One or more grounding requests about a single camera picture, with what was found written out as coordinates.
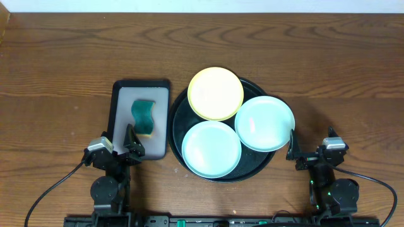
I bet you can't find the green yellow sponge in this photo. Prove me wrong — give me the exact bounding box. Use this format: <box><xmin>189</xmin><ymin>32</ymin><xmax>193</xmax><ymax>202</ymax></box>
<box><xmin>131</xmin><ymin>100</ymin><xmax>155</xmax><ymax>136</ymax></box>

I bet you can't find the light green plate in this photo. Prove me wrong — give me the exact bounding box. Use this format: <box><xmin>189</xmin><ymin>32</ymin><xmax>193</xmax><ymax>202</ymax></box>
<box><xmin>181</xmin><ymin>121</ymin><xmax>242</xmax><ymax>179</ymax></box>
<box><xmin>234</xmin><ymin>96</ymin><xmax>295</xmax><ymax>153</ymax></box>

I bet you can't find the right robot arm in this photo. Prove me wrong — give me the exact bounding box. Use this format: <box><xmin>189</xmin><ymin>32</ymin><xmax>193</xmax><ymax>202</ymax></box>
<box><xmin>286</xmin><ymin>127</ymin><xmax>359</xmax><ymax>216</ymax></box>

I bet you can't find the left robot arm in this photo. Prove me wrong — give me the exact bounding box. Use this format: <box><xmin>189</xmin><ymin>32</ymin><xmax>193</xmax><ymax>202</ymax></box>
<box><xmin>82</xmin><ymin>124</ymin><xmax>145</xmax><ymax>216</ymax></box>

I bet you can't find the black rectangular tray grey mat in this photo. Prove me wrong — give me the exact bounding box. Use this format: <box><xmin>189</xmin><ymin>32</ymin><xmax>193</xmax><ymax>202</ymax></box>
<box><xmin>105</xmin><ymin>79</ymin><xmax>170</xmax><ymax>160</ymax></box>

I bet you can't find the light green plate front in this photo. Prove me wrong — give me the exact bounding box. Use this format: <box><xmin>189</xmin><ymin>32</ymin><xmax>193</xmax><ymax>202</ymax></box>
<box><xmin>181</xmin><ymin>121</ymin><xmax>242</xmax><ymax>179</ymax></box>

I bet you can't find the yellow round plate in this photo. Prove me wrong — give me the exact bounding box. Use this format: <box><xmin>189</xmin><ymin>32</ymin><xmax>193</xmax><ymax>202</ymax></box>
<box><xmin>187</xmin><ymin>67</ymin><xmax>244</xmax><ymax>121</ymax></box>

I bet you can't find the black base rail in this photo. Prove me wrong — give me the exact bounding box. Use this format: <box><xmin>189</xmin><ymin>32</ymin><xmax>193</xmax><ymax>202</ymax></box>
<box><xmin>63</xmin><ymin>216</ymin><xmax>379</xmax><ymax>227</ymax></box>

